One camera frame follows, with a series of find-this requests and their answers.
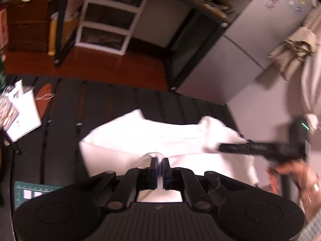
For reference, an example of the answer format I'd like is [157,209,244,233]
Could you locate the yellow paper bag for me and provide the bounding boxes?
[48,12,76,56]

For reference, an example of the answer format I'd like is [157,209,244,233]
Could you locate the red box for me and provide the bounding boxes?
[0,7,9,48]

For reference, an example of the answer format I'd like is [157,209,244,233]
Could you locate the brown wooden drawer cabinet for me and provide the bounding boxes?
[6,0,59,53]

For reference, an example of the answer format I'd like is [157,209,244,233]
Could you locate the black-framed wooden desk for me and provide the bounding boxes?
[54,0,237,91]

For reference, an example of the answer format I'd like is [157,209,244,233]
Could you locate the white plastic drawer unit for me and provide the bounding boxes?
[75,0,152,56]

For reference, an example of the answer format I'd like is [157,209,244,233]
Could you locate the person's right hand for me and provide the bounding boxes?
[267,161,321,200]

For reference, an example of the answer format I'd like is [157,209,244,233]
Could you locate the white paper cards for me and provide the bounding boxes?
[4,79,43,142]

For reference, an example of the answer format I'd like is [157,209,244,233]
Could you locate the silver refrigerator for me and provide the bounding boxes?
[176,0,318,106]

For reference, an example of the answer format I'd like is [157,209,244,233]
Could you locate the person's right forearm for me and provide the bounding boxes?
[300,186,321,241]

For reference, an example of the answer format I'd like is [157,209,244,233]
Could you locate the green cutting mat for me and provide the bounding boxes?
[14,181,64,206]

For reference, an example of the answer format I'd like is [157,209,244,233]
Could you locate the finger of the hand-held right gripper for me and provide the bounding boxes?
[219,140,265,156]

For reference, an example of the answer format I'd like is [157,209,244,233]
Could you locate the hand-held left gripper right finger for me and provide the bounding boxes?
[163,157,248,210]

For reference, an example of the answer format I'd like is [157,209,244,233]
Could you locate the silver bracelet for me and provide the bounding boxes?
[302,179,321,201]

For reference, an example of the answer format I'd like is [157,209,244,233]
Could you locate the white shirt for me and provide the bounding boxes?
[79,109,260,202]

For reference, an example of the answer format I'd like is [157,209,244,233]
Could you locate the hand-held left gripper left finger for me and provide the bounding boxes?
[75,157,159,211]

